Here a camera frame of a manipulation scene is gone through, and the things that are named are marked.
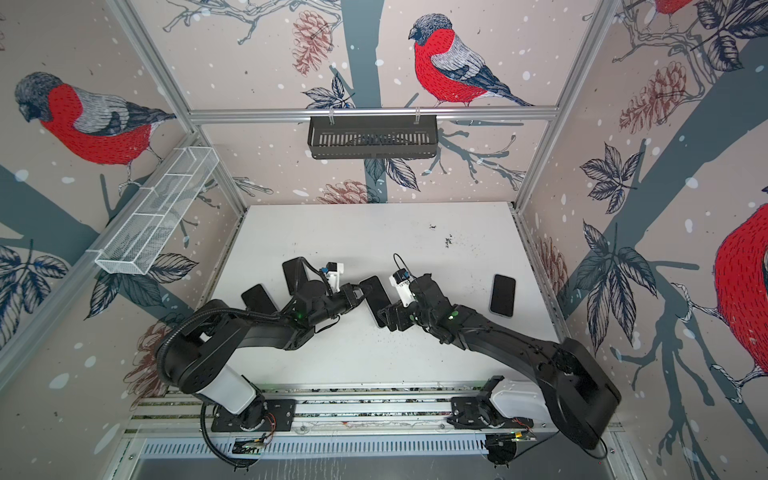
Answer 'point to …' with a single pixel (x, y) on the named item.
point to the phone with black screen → (375, 296)
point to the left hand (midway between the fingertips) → (372, 290)
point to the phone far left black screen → (257, 299)
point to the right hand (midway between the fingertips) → (386, 311)
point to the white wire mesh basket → (137, 243)
